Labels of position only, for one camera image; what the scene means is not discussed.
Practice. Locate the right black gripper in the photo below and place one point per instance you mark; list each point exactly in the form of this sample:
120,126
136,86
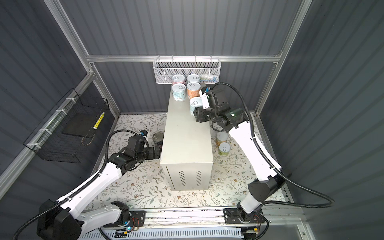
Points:
198,114

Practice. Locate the yellow can far right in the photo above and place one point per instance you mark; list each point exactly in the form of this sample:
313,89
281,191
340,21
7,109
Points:
221,137

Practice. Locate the black wire wall basket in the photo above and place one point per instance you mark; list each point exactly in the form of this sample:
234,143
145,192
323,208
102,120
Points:
69,133

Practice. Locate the green labelled can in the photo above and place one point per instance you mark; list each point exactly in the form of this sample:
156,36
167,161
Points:
224,149

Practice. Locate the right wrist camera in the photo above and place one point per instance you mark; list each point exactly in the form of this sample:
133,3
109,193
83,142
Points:
205,97

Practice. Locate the teal labelled can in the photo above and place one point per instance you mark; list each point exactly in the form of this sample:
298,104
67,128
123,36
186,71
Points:
193,78

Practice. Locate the pink labelled can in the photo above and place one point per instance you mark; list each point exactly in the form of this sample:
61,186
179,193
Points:
178,79

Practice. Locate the white lidded can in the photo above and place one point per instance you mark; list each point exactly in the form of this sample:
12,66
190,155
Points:
195,103

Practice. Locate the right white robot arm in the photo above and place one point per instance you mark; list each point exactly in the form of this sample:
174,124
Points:
239,125

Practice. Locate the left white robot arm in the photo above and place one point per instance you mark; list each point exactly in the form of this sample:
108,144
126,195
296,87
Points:
64,218

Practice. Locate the light blue labelled can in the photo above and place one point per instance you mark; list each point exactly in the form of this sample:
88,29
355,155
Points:
178,92

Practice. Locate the yellow marker in basket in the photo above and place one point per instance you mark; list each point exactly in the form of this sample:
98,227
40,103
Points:
99,120

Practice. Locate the dark bare-lid tin can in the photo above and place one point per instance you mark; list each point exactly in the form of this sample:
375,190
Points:
158,139

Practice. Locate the white wire mesh basket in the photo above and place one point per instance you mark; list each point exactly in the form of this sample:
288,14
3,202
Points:
165,70

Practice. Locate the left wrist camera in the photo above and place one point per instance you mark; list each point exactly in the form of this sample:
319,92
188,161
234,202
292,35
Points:
144,133

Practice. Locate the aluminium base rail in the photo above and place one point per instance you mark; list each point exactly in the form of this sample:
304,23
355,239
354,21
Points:
186,216

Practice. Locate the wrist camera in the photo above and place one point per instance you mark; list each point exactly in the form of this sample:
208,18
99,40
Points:
144,133
205,97

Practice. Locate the white metal cabinet counter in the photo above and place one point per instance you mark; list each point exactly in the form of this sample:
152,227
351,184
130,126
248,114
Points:
187,153

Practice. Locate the orange labelled can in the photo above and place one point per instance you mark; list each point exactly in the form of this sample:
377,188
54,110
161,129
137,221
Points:
193,89

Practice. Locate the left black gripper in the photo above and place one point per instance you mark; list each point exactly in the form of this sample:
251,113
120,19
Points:
151,155

